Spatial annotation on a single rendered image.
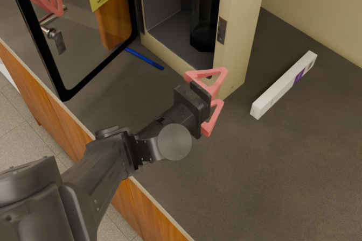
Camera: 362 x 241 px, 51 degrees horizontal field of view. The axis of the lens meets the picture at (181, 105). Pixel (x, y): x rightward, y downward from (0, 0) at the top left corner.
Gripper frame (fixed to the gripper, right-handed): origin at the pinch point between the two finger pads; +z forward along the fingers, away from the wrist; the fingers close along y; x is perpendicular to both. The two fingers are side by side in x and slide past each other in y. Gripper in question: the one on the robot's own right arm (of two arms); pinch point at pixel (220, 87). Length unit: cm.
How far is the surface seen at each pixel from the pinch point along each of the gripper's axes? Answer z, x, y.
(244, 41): 19.0, 9.5, -7.5
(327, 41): 55, 3, -28
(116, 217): -18, 39, -120
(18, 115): -22, 123, -120
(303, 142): 19.1, -13.3, -26.8
